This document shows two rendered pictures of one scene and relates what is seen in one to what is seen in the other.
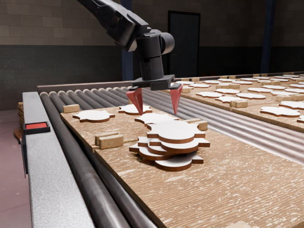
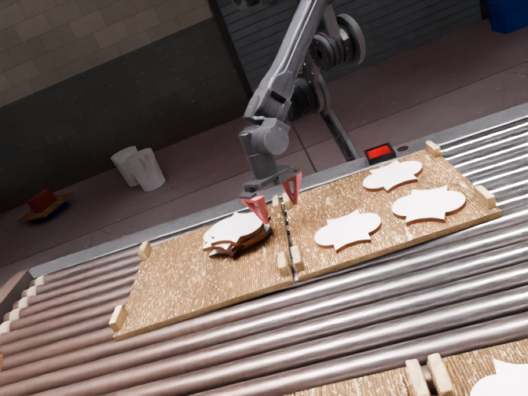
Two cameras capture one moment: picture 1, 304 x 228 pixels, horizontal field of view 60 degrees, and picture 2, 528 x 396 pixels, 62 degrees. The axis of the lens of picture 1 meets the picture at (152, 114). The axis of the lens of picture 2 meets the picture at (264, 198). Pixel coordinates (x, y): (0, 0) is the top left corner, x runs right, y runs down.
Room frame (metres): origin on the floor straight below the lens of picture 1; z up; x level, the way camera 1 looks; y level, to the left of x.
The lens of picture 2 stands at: (1.22, -0.73, 1.47)
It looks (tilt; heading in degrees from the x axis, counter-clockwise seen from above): 25 degrees down; 128
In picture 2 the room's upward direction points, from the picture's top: 23 degrees counter-clockwise
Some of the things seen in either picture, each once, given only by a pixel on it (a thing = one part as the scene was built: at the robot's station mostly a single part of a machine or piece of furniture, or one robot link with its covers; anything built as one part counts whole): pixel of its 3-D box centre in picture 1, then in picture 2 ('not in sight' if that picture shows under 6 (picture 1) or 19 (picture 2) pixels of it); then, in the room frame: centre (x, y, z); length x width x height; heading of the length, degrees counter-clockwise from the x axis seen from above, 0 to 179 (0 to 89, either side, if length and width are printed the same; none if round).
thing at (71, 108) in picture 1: (71, 108); (433, 148); (0.97, 0.31, 0.95); 0.06 x 0.02 x 0.03; 119
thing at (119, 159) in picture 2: not in sight; (131, 166); (-2.73, 2.33, 0.19); 0.30 x 0.30 x 0.37
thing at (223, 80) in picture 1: (227, 82); not in sight; (1.84, -0.53, 0.94); 0.41 x 0.35 x 0.04; 26
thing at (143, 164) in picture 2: not in sight; (146, 170); (-2.33, 2.16, 0.19); 0.30 x 0.30 x 0.37
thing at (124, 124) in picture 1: (124, 121); (374, 206); (0.87, 0.09, 0.93); 0.41 x 0.35 x 0.02; 29
